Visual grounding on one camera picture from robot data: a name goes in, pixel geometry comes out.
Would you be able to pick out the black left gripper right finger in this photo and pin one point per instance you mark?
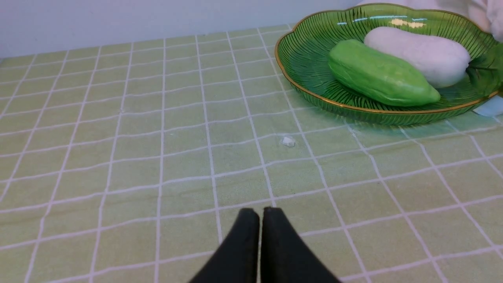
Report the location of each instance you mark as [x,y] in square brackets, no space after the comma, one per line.
[285,258]

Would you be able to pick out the small white crumb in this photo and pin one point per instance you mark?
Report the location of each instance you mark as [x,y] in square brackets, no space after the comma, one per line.
[288,141]

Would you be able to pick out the green glass plate gold rim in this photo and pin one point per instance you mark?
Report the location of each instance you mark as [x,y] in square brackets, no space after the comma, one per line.
[302,55]

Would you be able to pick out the light green gourd vegetable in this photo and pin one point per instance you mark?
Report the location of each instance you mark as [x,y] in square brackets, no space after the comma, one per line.
[380,76]

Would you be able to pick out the green checkered tablecloth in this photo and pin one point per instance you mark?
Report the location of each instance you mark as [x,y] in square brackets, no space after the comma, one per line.
[128,163]

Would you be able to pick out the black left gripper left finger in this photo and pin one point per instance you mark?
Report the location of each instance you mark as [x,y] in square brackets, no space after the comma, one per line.
[235,260]

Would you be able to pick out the white radish with leaves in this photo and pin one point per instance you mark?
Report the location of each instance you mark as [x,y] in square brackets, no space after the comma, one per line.
[441,61]

